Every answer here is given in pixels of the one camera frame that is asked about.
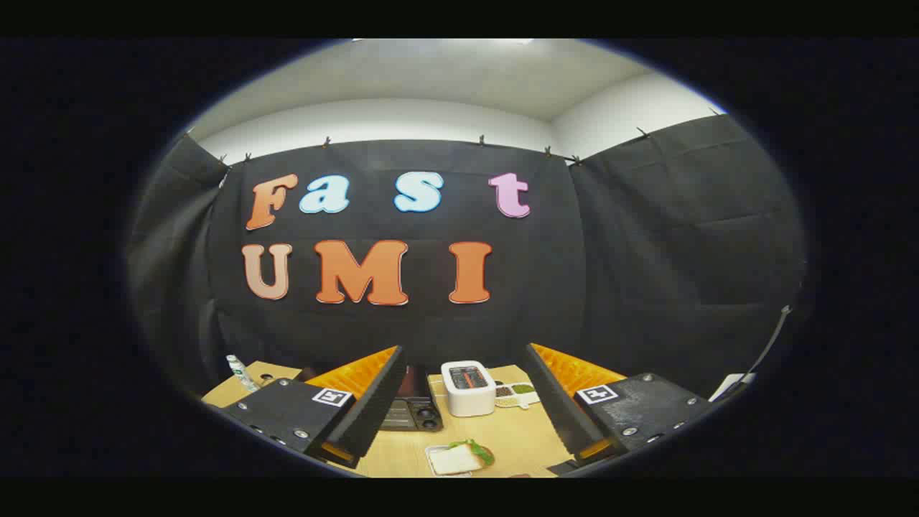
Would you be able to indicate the black toaster oven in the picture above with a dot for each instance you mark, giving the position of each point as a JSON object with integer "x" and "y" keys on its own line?
{"x": 416, "y": 413}

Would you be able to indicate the white rectangular tray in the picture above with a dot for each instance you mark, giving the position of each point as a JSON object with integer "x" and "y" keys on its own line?
{"x": 431, "y": 454}

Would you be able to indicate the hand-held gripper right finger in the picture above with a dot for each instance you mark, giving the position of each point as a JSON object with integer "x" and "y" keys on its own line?
{"x": 556, "y": 402}

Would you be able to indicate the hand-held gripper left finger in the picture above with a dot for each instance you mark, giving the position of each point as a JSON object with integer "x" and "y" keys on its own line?
{"x": 373, "y": 402}

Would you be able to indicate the white bottle with green label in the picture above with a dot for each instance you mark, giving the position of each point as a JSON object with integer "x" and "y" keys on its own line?
{"x": 240, "y": 373}

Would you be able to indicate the white pop-up toaster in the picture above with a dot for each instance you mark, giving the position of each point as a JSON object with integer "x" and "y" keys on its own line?
{"x": 468, "y": 391}

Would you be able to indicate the sandwich with lettuce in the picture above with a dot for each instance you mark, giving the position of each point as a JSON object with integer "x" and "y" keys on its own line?
{"x": 463, "y": 457}

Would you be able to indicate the black backdrop cloth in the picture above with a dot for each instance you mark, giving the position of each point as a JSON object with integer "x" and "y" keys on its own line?
{"x": 646, "y": 251}

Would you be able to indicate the white divided snack dish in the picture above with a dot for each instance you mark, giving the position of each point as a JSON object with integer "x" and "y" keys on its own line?
{"x": 515, "y": 393}

